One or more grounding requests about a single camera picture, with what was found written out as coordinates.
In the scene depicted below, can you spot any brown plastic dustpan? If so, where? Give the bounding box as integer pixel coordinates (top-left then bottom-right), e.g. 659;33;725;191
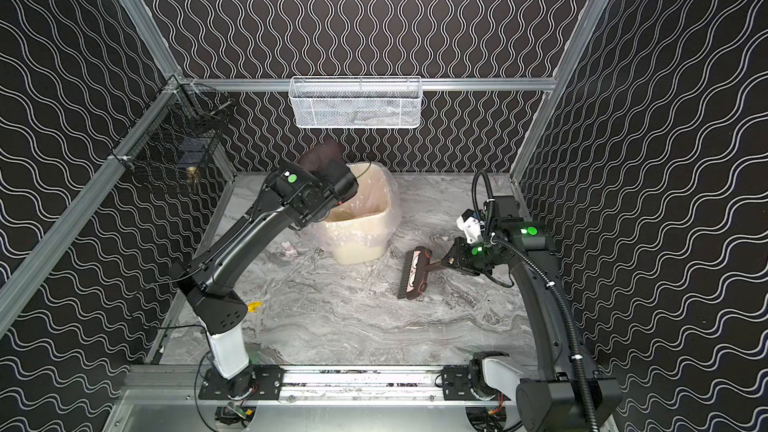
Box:
298;139;343;173

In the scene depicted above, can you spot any clear plastic bin liner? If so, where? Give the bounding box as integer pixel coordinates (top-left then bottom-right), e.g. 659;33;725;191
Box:
308;160;402;265

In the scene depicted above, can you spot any brown cartoon-face hand broom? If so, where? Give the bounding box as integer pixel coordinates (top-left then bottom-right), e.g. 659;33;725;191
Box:
396;246;447;300

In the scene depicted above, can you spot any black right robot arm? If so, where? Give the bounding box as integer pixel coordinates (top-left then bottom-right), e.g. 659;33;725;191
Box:
441;196;622;431

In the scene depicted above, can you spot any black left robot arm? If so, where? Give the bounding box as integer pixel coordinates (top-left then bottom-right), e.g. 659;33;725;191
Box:
177;159;358;380

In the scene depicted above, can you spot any pink white scrap near bin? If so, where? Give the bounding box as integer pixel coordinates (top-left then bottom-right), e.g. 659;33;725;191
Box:
280;241;299;260

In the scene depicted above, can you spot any small brass bell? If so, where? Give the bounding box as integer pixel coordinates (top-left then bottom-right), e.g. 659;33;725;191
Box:
185;166;200;186

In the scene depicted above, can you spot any yellow paper scrap left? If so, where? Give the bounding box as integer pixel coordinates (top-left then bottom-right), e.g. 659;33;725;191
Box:
246;301;263;313

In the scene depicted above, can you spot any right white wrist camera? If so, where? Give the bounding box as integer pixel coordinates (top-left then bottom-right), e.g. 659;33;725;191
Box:
456;209;483;244

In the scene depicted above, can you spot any white wire wall basket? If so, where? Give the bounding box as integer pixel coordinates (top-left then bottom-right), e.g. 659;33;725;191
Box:
288;76;423;129

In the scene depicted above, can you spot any black wire wall basket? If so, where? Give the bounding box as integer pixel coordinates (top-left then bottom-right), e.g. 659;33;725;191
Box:
120;83;234;196

